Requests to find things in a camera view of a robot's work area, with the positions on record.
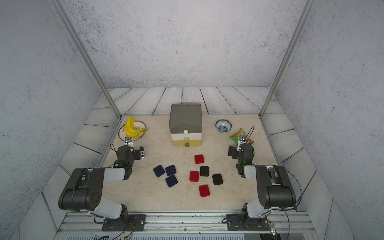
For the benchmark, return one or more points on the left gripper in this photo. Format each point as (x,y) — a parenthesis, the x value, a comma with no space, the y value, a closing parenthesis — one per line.
(136,153)

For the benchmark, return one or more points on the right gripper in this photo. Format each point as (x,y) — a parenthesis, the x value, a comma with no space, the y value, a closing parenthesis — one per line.
(234,149)

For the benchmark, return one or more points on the blue brooch box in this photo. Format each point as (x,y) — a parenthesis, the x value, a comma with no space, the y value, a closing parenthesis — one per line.
(171,181)
(159,171)
(171,170)

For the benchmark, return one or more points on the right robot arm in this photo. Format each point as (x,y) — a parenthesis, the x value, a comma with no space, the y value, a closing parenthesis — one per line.
(274,188)

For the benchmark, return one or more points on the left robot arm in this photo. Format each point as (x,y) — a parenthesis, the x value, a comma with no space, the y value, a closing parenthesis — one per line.
(84,189)

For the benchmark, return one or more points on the black brooch box right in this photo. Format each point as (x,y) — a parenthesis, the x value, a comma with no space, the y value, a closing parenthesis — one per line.
(217,179)

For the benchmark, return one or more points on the black brooch box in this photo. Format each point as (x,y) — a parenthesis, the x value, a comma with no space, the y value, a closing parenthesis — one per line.
(217,179)
(204,171)

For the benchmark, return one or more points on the red brooch box upper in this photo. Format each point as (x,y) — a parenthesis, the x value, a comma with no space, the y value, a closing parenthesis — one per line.
(199,159)

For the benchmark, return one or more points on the red brooch box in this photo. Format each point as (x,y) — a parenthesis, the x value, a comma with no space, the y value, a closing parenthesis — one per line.
(204,191)
(194,176)
(199,159)

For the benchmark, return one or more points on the black brooch box left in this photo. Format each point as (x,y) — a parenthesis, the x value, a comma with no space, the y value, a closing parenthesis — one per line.
(204,171)

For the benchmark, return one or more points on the red brooch box middle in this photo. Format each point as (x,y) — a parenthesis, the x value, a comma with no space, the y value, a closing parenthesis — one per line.
(194,176)

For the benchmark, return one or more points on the red brooch box lower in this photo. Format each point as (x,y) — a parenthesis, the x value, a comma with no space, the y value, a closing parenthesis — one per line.
(204,191)

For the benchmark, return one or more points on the three-drawer storage cabinet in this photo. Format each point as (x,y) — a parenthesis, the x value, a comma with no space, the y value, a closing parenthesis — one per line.
(187,139)

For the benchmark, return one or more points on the green snack bag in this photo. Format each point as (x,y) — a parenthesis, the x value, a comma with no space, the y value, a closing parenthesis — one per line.
(235,138)

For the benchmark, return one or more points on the yellow banana bunch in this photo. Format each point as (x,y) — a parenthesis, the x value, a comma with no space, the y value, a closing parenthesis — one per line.
(129,128)

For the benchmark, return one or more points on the cream round plate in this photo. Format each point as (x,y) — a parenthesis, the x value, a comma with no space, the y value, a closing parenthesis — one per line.
(138,126)

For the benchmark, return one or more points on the blue white porcelain bowl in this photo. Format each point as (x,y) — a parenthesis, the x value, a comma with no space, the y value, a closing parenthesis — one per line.
(223,126)

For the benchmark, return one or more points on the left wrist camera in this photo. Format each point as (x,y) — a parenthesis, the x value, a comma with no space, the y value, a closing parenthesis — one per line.
(129,142)

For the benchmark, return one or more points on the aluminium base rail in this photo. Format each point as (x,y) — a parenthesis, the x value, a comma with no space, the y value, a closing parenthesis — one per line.
(190,225)

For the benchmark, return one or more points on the right metal frame post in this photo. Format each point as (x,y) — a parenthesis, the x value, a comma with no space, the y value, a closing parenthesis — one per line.
(288,54)

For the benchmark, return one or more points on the metal frame post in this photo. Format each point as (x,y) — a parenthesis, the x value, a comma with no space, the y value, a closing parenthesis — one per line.
(288,54)
(69,28)

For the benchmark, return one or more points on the left metal frame post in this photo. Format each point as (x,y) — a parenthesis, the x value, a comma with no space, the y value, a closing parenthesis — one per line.
(69,28)

